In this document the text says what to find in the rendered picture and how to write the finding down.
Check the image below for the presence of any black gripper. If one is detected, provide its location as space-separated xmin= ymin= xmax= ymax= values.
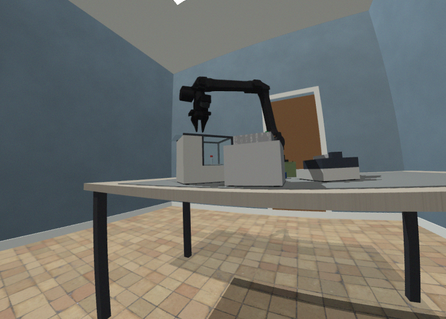
xmin=189 ymin=109 xmax=211 ymax=133

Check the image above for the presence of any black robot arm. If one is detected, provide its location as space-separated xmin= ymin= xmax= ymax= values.
xmin=179 ymin=77 xmax=285 ymax=148

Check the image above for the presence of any grey bench mat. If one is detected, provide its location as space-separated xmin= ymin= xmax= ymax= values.
xmin=118 ymin=172 xmax=446 ymax=190

